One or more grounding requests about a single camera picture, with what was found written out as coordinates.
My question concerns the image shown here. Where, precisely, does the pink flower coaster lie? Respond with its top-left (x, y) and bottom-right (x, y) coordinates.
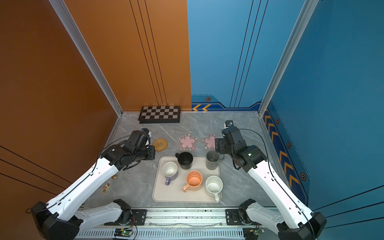
top-left (202, 134), bottom-right (216, 151)
top-left (178, 134), bottom-right (199, 151)

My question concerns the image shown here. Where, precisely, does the tan rattan round coaster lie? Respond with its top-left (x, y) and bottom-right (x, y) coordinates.
top-left (153, 139), bottom-right (169, 152)

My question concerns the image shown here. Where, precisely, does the purple mug white inside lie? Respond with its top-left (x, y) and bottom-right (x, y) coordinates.
top-left (162, 162), bottom-right (178, 186)

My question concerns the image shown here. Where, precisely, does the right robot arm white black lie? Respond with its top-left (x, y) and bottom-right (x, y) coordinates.
top-left (215, 139), bottom-right (327, 240)

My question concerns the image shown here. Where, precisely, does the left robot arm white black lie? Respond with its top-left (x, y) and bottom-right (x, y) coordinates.
top-left (31, 145), bottom-right (156, 240)

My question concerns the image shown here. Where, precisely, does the grey mug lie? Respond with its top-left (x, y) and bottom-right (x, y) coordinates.
top-left (206, 151), bottom-right (224, 171)

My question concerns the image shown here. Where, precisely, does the black mug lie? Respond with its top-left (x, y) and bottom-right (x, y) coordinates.
top-left (175, 152), bottom-right (193, 170)

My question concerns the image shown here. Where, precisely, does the beige serving tray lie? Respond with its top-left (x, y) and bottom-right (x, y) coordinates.
top-left (152, 155), bottom-right (223, 204)

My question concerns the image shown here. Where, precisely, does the orange pink mug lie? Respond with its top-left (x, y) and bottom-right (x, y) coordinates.
top-left (183, 170), bottom-right (203, 193)

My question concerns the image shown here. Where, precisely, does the brown white chessboard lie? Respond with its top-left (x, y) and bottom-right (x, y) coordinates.
top-left (138, 106), bottom-right (181, 124)

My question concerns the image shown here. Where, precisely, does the green circuit board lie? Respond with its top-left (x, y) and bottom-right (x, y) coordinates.
top-left (114, 228), bottom-right (135, 239)

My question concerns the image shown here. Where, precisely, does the right small circuit board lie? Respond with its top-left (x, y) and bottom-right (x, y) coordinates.
top-left (243, 228), bottom-right (265, 240)

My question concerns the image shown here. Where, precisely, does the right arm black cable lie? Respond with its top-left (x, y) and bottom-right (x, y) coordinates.
top-left (238, 128), bottom-right (316, 238)

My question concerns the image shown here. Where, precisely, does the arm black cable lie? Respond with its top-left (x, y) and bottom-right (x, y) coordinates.
top-left (25, 135), bottom-right (142, 214)
top-left (238, 128), bottom-right (316, 238)

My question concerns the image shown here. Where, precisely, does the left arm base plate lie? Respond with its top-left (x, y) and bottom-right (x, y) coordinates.
top-left (104, 209), bottom-right (147, 227)

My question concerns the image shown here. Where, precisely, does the aluminium rail frame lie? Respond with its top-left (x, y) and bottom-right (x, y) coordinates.
top-left (53, 206), bottom-right (319, 240)

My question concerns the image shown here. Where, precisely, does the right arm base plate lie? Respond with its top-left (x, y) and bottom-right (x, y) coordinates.
top-left (225, 209), bottom-right (260, 226)

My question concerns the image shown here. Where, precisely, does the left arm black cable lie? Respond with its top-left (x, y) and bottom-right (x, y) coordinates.
top-left (25, 135), bottom-right (142, 214)

